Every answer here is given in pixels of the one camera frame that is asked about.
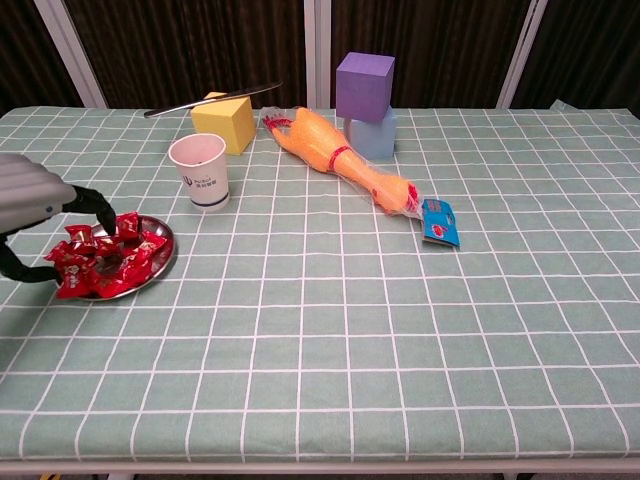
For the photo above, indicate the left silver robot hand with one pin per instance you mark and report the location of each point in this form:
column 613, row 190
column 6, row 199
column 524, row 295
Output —
column 30, row 195

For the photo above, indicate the red candy heap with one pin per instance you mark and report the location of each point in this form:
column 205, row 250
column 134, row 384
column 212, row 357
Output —
column 125, row 270

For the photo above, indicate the metal bowl of red candies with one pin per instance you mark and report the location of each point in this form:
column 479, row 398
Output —
column 160, row 235

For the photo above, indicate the white paper cup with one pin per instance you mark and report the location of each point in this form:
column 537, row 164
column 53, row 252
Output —
column 205, row 185

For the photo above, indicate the yellow foam cube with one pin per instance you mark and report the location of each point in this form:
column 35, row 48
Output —
column 220, row 122

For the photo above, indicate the silver table knife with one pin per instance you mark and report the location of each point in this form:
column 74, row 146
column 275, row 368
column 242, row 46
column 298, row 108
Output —
column 240, row 92

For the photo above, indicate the yellow rubber chicken toy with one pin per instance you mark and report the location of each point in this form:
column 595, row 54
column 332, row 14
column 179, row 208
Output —
column 315, row 140

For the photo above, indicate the green checkered tablecloth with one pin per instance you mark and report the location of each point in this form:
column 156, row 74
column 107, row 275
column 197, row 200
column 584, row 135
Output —
column 350, row 325

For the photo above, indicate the light blue foam cube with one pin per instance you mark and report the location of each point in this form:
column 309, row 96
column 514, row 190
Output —
column 372, row 140

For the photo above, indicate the purple foam cube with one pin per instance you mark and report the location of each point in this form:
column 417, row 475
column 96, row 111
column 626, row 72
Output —
column 362, row 90

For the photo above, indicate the blue printed card packet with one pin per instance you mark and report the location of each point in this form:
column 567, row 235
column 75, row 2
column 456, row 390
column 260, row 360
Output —
column 440, row 225

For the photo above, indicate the white table frame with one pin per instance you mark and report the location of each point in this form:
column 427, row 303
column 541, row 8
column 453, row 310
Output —
column 320, row 468

